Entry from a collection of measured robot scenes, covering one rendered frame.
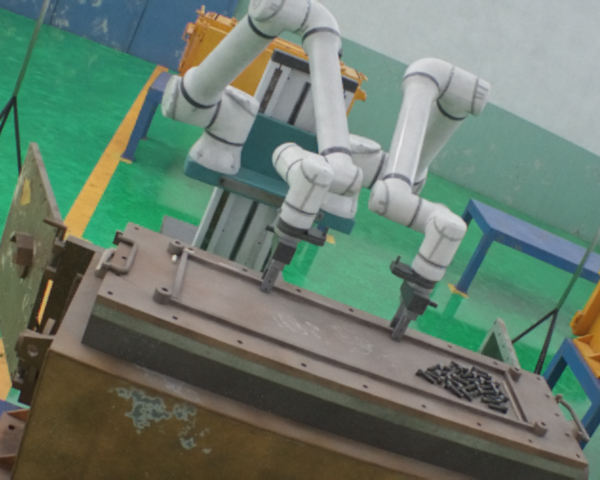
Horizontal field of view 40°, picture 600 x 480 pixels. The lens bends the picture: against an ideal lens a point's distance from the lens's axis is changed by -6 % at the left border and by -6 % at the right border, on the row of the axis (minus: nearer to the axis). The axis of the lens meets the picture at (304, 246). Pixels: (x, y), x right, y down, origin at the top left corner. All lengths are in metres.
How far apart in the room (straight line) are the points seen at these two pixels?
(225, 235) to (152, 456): 1.61
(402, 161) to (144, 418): 0.99
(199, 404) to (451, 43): 9.57
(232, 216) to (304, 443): 1.62
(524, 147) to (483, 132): 0.63
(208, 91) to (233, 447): 1.34
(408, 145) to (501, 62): 9.01
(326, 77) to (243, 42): 0.34
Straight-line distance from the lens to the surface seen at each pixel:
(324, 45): 2.52
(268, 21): 2.54
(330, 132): 2.32
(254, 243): 3.44
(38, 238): 2.63
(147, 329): 1.88
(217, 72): 2.78
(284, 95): 3.25
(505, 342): 3.12
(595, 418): 5.09
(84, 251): 2.37
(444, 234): 2.16
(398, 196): 2.26
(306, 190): 2.08
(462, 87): 2.67
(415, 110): 2.50
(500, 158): 11.67
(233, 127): 3.03
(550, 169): 11.94
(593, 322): 5.70
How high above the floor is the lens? 2.22
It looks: 19 degrees down
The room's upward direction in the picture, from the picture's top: 25 degrees clockwise
